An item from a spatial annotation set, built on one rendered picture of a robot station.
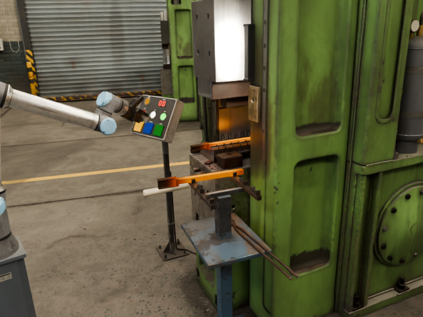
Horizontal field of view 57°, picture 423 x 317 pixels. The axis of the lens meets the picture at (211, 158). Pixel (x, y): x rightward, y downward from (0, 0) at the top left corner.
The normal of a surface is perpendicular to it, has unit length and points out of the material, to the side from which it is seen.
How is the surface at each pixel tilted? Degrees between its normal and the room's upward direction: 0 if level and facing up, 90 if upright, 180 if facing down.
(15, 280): 90
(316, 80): 89
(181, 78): 90
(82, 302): 0
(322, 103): 89
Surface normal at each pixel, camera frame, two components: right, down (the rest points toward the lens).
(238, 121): 0.40, 0.29
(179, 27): 0.13, 0.30
